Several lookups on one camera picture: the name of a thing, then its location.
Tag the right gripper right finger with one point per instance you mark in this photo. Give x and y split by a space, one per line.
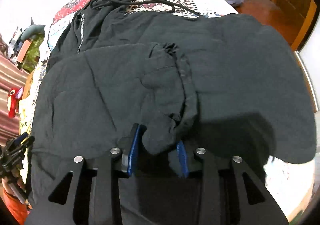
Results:
182 160

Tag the black zip hoodie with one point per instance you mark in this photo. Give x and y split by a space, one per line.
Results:
228 86

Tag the person left hand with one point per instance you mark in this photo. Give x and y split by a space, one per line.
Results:
12 182

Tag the red plush toy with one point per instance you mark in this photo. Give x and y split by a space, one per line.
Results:
14 97

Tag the orange sleeve forearm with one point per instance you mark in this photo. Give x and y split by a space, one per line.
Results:
17 209

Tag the orange box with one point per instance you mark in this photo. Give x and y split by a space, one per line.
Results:
23 50

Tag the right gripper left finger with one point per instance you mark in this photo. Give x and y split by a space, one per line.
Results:
129 147

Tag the yellow printed garment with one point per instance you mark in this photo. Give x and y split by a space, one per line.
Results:
27 104

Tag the brown wooden door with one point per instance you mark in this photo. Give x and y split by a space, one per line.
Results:
293 19

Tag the green patterned bag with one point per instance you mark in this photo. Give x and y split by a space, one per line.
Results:
32 55

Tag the dark grey plush shark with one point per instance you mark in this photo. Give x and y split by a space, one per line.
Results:
33 29

